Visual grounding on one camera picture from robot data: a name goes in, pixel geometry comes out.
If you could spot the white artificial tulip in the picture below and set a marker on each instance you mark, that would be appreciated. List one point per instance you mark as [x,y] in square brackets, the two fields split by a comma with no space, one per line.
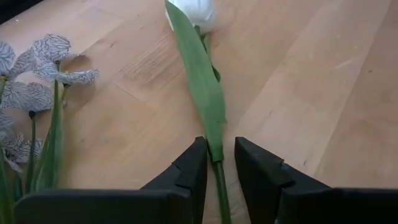
[202,87]

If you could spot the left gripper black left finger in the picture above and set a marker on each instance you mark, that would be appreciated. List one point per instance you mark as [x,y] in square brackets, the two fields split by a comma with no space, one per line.
[180,199]

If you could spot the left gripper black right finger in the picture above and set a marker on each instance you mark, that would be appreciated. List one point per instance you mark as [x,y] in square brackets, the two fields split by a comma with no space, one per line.
[280,199]

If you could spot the pale blue artificial flower bunch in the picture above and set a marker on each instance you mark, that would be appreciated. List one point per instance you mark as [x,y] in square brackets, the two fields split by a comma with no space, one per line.
[49,49]

